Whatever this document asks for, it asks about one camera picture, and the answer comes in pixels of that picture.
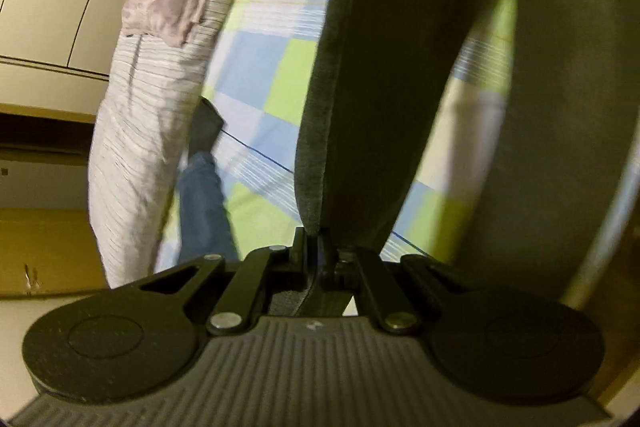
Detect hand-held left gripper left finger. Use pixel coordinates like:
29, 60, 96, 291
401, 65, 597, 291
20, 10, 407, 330
140, 227, 321, 336

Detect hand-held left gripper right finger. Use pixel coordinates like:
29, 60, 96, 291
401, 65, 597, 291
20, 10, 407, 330
320, 229, 468, 334

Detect blue jeans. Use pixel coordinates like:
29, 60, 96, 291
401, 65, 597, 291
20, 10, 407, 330
176, 150, 239, 264

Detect metal door handle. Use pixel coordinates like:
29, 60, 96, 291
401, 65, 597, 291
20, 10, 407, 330
22, 263, 42, 292

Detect white striped quilt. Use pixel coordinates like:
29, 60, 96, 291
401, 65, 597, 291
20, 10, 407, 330
87, 0, 275, 291

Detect dark grey pants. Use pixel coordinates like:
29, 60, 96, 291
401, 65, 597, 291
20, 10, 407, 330
294, 0, 640, 314

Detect checkered bed sheet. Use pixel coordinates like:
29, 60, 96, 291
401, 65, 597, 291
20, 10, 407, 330
154, 0, 522, 310

